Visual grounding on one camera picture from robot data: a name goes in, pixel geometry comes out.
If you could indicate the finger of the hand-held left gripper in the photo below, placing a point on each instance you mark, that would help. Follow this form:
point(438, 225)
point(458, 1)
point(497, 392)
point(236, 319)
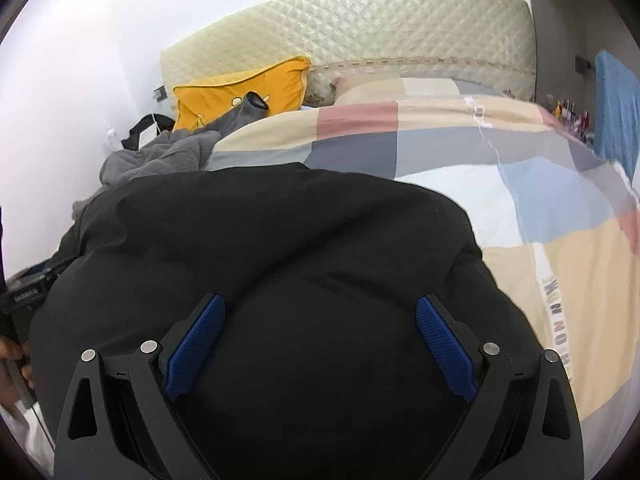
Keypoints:
point(55, 267)

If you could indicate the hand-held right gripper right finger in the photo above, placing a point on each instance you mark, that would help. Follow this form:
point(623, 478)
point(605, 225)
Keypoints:
point(447, 350)

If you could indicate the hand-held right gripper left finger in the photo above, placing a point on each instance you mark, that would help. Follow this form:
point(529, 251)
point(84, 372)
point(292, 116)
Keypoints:
point(192, 350)

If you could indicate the black puffer jacket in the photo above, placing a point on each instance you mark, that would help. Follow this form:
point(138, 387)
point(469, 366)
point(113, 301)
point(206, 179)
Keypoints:
point(275, 240)

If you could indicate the person's left hand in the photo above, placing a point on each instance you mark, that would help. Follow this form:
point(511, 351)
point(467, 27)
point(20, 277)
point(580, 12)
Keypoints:
point(12, 352)

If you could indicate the black bag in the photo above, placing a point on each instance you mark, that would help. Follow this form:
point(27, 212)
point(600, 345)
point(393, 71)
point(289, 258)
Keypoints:
point(131, 135)

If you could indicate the grey fleece sweater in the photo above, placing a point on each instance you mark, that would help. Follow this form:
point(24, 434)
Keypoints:
point(165, 155)

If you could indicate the pastel checked quilt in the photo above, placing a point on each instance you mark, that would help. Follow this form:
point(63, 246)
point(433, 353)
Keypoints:
point(450, 160)

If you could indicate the cluster of small bottles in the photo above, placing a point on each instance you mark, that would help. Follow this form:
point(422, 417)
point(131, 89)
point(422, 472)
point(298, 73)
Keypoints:
point(570, 115)

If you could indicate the pink pillow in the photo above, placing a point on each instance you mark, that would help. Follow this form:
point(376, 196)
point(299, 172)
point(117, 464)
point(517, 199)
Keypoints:
point(365, 87)

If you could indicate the yellow pillow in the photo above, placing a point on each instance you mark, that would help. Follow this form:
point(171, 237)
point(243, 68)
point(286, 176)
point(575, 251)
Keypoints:
point(270, 85)

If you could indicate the blue towel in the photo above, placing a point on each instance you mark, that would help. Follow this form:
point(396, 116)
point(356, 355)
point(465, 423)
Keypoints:
point(617, 110)

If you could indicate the cream quilted headboard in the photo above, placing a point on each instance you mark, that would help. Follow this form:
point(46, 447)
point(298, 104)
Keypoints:
point(375, 25)

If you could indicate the grey wall bracket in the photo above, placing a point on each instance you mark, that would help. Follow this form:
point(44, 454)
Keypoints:
point(160, 93)

